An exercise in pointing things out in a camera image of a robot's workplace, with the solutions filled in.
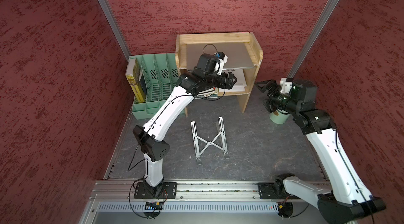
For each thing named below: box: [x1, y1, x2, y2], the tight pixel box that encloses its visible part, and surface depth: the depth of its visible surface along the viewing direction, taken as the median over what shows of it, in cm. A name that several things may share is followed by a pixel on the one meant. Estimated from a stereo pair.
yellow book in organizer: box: [125, 56, 145, 103], surface depth 98 cm
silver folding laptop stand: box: [190, 116, 230, 166], surface depth 87 cm
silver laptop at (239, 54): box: [186, 42, 255, 70], surface depth 77 cm
